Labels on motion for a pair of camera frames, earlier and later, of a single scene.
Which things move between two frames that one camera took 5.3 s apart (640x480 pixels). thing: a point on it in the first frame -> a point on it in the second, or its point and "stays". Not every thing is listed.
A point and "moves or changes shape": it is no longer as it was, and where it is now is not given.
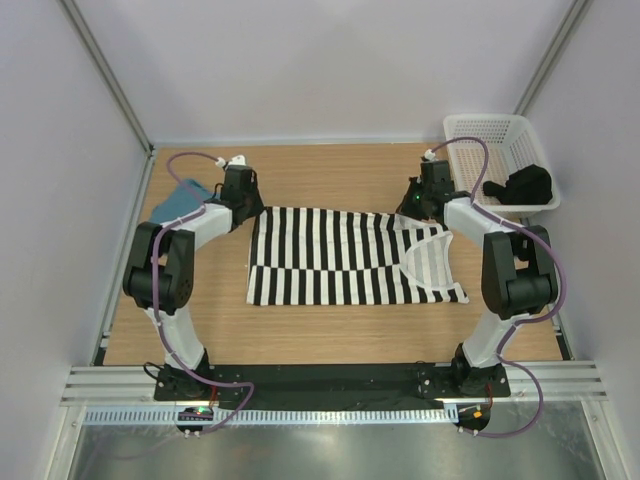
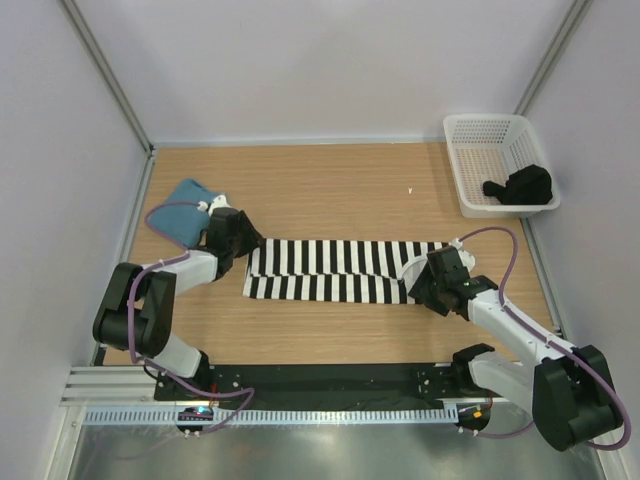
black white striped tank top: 336,257 moves or changes shape
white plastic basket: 512,145 stays
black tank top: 531,185 stays
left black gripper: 259,207 -> 252,237
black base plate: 330,385 stays
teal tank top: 178,201 stays
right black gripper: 405,207 -> 420,290
